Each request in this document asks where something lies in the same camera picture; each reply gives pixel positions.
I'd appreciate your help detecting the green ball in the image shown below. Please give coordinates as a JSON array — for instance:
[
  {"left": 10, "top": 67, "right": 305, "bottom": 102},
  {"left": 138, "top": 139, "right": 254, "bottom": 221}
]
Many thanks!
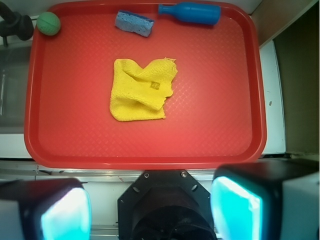
[{"left": 36, "top": 11, "right": 61, "bottom": 36}]

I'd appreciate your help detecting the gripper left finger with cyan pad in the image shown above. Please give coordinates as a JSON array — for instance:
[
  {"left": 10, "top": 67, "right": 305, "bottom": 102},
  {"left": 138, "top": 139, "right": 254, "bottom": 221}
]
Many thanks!
[{"left": 0, "top": 178, "right": 92, "bottom": 240}]

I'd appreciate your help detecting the yellow woven cloth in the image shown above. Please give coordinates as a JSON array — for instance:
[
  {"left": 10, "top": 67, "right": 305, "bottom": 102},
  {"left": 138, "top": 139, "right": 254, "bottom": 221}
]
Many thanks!
[{"left": 109, "top": 57, "right": 178, "bottom": 122}]

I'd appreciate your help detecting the red plastic tray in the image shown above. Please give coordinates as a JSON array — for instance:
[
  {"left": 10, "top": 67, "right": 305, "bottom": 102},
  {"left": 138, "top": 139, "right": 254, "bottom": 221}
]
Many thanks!
[{"left": 24, "top": 0, "right": 267, "bottom": 170}]

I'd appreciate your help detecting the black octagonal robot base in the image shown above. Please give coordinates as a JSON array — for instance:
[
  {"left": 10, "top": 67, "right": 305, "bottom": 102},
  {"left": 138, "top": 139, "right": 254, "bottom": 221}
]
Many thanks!
[{"left": 117, "top": 170, "right": 217, "bottom": 240}]

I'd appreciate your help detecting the blue plastic bottle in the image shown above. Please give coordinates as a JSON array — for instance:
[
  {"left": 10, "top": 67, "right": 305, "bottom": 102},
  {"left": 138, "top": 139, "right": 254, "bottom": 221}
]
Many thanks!
[{"left": 158, "top": 2, "right": 221, "bottom": 26}]

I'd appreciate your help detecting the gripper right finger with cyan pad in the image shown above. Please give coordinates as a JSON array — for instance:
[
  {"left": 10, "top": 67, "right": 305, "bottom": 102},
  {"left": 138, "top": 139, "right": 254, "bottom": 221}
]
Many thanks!
[{"left": 210, "top": 159, "right": 320, "bottom": 240}]

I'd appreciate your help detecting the blue sponge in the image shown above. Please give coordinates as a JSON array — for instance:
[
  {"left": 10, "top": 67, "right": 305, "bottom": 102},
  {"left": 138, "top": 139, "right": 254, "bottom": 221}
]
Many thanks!
[{"left": 115, "top": 10, "right": 155, "bottom": 38}]

